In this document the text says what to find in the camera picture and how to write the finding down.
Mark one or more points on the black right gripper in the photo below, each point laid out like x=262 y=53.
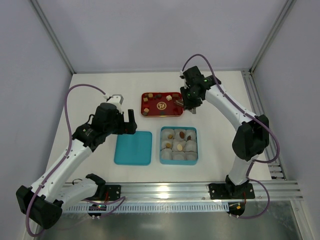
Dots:
x=189 y=104

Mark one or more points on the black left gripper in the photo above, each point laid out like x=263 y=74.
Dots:
x=125 y=125

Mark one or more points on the metal serving tongs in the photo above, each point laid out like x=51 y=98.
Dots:
x=180 y=103

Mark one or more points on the brown almond chocolate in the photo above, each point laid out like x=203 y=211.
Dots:
x=182 y=135

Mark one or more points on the white oval chocolate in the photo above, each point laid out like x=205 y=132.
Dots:
x=179 y=147

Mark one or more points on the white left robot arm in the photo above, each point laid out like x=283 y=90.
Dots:
x=45 y=200

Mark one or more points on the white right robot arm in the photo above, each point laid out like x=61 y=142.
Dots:
x=251 y=134

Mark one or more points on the beige cube chocolate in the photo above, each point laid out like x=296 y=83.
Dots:
x=169 y=97

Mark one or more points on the red rectangular tray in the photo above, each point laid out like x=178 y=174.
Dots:
x=160 y=104

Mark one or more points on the teal box lid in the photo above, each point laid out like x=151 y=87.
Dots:
x=134 y=149

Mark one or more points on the white paper cup liner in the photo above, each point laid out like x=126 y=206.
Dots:
x=167 y=131

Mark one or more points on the brown edged paper liner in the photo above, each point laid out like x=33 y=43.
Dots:
x=191 y=146

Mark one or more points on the teal square box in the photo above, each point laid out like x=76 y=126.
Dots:
x=171 y=156

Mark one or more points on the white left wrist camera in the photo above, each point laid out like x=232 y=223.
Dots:
x=115 y=99

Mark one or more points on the aluminium frame post right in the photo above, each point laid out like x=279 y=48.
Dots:
x=273 y=32

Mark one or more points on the aluminium frame post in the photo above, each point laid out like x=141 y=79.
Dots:
x=51 y=34
x=273 y=32

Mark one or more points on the aluminium mounting rail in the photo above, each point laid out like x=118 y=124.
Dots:
x=279 y=190

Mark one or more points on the aluminium frame post left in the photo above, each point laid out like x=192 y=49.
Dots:
x=51 y=34

